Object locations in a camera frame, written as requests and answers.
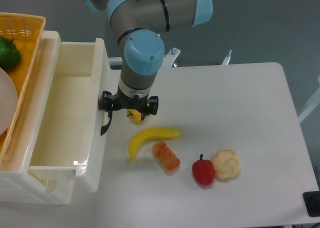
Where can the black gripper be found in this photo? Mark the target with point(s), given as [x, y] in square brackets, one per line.
[147, 105]

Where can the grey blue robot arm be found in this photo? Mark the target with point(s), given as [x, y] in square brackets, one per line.
[137, 25]

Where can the white drawer cabinet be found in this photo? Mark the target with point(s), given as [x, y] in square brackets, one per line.
[21, 182]

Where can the yellow toy bell pepper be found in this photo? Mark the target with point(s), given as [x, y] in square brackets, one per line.
[134, 115]

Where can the yellow toy banana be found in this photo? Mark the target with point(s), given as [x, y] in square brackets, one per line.
[148, 135]

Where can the orange toy croissant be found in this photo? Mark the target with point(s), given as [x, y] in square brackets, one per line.
[166, 158]

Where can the red toy bell pepper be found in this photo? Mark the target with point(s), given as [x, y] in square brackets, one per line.
[203, 171]

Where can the beige toy bread roll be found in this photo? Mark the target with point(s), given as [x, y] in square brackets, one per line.
[226, 164]

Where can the white plate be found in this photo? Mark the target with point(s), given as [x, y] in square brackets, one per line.
[8, 101]

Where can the green toy bell pepper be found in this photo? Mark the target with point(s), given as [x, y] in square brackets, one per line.
[10, 56]

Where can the yellow wicker basket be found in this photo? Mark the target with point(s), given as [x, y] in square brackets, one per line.
[26, 30]

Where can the black device at edge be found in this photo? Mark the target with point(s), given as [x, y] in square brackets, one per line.
[312, 203]

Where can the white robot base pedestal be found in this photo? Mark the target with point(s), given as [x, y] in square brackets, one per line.
[169, 60]

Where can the white metal frame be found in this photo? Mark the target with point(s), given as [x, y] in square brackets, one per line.
[309, 106]

